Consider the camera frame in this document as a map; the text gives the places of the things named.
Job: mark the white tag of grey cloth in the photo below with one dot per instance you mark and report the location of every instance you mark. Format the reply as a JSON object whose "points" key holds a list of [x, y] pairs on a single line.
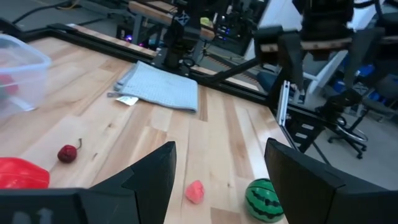
{"points": [[127, 100]]}

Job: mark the grey cloth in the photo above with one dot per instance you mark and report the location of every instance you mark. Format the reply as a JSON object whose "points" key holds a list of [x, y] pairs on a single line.
{"points": [[155, 87]]}

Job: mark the background workbench with electronics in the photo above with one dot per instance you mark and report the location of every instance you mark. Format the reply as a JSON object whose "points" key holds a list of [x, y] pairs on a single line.
{"points": [[155, 9]]}

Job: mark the red toy bell pepper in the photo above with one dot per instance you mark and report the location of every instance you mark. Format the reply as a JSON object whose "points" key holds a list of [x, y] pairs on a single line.
{"points": [[21, 174]]}

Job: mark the small pink toy fruit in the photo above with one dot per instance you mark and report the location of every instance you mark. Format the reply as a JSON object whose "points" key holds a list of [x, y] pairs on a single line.
{"points": [[195, 192]]}

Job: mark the silver aluminium extrusion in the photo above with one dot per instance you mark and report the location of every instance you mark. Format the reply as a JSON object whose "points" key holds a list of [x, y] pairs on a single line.
{"points": [[283, 102]]}

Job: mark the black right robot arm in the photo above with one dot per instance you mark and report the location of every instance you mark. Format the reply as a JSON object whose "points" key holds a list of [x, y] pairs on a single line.
{"points": [[175, 46]]}

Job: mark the red toy cherry with stem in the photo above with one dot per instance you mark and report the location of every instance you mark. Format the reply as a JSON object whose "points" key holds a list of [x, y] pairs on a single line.
{"points": [[66, 154]]}

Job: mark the green toy watermelon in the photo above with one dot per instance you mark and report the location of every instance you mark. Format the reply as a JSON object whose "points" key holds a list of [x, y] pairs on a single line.
{"points": [[264, 200]]}

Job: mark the background wooden desk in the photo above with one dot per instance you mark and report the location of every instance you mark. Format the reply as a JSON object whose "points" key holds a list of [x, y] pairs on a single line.
{"points": [[311, 45]]}

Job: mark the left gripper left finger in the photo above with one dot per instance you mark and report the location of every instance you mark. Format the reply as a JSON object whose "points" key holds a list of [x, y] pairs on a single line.
{"points": [[149, 193]]}

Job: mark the black office chair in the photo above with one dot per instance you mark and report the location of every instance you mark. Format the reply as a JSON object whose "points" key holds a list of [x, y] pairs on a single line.
{"points": [[345, 102]]}

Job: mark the black aluminium table frame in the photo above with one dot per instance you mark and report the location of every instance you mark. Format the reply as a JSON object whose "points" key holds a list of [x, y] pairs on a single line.
{"points": [[102, 49]]}

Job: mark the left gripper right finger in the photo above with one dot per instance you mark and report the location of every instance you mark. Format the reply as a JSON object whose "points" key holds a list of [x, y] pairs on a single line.
{"points": [[301, 193]]}

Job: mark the clear plastic tupperware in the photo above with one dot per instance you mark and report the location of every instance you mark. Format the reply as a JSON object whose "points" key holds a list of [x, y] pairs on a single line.
{"points": [[28, 68]]}

